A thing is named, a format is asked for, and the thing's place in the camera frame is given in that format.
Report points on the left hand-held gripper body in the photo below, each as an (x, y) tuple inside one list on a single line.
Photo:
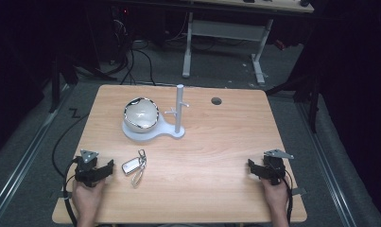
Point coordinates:
[(85, 170)]

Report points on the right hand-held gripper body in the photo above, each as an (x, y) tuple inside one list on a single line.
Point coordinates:
[(274, 168)]

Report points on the person's right hand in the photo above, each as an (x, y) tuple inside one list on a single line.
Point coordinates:
[(274, 197)]

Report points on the white key fob with rings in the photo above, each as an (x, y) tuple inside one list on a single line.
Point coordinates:
[(130, 165)]

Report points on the shiny silver bowl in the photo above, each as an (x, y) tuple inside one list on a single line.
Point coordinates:
[(141, 115)]

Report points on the black floor stand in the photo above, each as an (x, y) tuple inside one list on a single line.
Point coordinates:
[(313, 104), (55, 85)]

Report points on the dark equipment with red light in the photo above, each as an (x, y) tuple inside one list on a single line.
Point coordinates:
[(123, 28)]

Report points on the metal floor rail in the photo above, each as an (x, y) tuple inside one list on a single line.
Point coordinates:
[(24, 160), (326, 164)]

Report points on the white stand with peg post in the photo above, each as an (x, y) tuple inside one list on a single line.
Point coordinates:
[(178, 107)]

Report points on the white frame desk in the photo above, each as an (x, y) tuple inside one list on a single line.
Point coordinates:
[(226, 31)]

